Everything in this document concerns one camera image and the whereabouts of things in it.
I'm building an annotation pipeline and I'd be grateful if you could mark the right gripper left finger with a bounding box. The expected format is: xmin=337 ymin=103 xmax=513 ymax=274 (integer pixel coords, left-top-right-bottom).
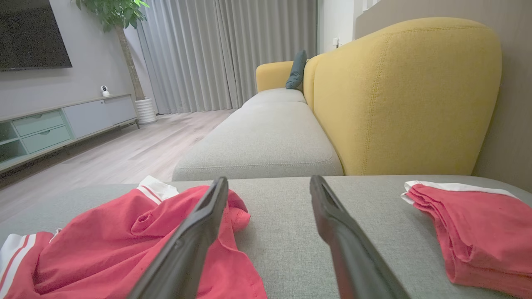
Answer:
xmin=127 ymin=176 xmax=229 ymax=299

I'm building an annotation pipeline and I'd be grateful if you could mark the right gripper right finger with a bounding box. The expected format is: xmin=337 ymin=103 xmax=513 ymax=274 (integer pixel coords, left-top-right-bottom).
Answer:
xmin=310 ymin=175 xmax=410 ymax=299

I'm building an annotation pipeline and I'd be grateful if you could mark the red basketball jersey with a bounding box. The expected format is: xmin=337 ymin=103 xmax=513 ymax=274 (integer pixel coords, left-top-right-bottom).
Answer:
xmin=0 ymin=175 xmax=267 ymax=299

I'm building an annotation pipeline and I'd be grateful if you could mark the large grey sofa seat cushion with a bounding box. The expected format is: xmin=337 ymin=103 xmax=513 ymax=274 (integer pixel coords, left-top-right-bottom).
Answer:
xmin=172 ymin=102 xmax=344 ymax=181

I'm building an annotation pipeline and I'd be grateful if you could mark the white ribbed plant pot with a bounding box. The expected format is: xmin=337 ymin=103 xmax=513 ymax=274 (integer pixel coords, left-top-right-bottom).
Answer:
xmin=134 ymin=98 xmax=157 ymax=124

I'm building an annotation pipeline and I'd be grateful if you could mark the wide yellow sofa backrest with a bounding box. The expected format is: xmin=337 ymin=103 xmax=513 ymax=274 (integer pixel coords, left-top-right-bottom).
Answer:
xmin=314 ymin=17 xmax=502 ymax=176

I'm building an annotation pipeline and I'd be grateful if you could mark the grey TV cabinet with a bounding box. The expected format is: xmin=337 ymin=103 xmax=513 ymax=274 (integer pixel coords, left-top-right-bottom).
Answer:
xmin=0 ymin=94 xmax=140 ymax=173

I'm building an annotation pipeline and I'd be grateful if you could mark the small grey sofa seat cushion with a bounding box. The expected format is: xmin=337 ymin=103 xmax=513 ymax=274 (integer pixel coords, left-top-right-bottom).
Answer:
xmin=241 ymin=88 xmax=307 ymax=109

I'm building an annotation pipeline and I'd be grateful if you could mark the narrow yellow sofa backrest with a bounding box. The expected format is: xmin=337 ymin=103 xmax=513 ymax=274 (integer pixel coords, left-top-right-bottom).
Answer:
xmin=303 ymin=54 xmax=323 ymax=110

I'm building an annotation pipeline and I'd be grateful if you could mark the yellow sofa armrest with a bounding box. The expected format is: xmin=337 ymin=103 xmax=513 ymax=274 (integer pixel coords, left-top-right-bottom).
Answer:
xmin=256 ymin=61 xmax=294 ymax=93

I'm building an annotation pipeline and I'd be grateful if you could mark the teal throw pillow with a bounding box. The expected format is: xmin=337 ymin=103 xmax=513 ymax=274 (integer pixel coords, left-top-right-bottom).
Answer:
xmin=286 ymin=50 xmax=308 ymax=90

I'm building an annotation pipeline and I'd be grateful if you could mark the grey curtain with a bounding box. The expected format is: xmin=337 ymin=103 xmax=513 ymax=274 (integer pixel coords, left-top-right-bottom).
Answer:
xmin=137 ymin=0 xmax=318 ymax=115

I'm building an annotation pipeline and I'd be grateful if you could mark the green indoor tree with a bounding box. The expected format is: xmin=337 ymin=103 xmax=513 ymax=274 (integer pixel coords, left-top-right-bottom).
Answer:
xmin=73 ymin=0 xmax=149 ymax=100

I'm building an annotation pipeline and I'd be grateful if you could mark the black wall television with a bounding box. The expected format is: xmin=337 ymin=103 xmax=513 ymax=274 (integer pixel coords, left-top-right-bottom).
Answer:
xmin=0 ymin=0 xmax=72 ymax=71

